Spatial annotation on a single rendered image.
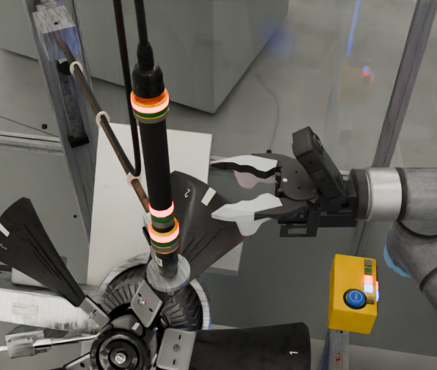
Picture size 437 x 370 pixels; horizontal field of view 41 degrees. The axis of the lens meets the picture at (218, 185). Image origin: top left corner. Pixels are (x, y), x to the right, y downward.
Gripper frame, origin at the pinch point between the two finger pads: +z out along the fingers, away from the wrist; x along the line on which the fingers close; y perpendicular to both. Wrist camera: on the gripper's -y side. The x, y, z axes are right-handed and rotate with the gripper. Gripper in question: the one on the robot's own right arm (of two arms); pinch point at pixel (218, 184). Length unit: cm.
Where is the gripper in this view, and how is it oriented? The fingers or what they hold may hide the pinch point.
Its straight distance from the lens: 79.7
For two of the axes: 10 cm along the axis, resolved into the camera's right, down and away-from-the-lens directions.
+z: -10.0, 0.1, -0.1
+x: -0.1, -7.3, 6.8
